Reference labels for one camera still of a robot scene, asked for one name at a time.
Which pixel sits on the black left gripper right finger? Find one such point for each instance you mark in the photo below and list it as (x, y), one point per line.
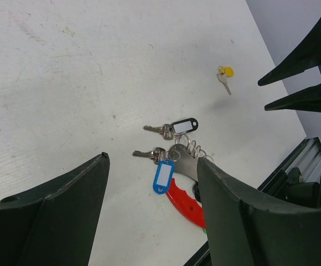
(248, 227)

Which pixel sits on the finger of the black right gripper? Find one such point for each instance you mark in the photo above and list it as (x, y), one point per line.
(306, 55)
(308, 99)

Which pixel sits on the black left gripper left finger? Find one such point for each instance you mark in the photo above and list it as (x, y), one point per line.
(55, 223)

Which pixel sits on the keyring bunch with coloured tags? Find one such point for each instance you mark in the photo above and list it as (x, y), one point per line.
(181, 158)

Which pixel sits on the key with yellow tag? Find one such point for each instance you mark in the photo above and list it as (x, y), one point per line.
(225, 72)

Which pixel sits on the aluminium frame rail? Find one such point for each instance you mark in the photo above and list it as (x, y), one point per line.
(296, 180)

